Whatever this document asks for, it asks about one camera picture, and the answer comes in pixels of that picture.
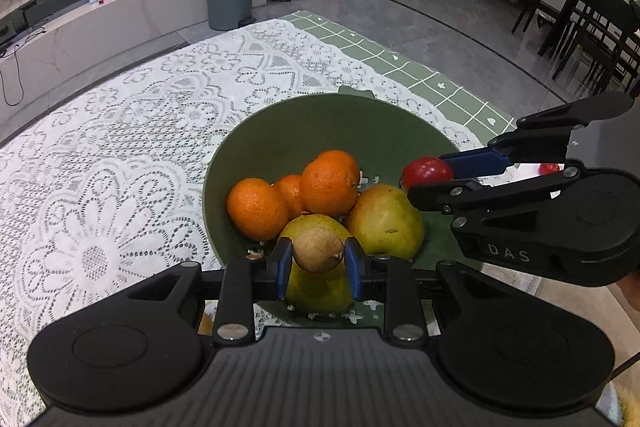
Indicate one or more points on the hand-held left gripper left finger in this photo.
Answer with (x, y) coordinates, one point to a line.
(282, 259)

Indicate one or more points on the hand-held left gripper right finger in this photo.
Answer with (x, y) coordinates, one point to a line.
(356, 267)

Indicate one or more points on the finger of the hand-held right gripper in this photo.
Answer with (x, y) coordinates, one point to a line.
(500, 197)
(475, 163)

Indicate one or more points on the brown kiwi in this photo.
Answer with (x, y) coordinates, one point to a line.
(318, 249)

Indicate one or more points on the red cherry tomato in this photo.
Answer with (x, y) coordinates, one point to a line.
(548, 168)
(427, 172)

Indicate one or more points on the orange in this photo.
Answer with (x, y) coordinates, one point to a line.
(291, 189)
(330, 182)
(257, 207)

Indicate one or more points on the green colander bowl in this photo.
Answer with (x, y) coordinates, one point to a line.
(300, 127)

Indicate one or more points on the yellow-green pear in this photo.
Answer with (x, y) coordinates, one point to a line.
(315, 289)
(385, 219)

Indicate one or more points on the green grid mat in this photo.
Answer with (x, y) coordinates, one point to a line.
(400, 72)

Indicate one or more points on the dark dining table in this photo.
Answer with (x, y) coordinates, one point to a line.
(570, 12)

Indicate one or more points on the yellow plush cushion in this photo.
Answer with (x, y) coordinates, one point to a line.
(629, 407)

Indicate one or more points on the white lace tablecloth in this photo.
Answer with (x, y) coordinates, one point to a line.
(100, 157)

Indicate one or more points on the white marble console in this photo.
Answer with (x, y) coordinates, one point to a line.
(100, 27)

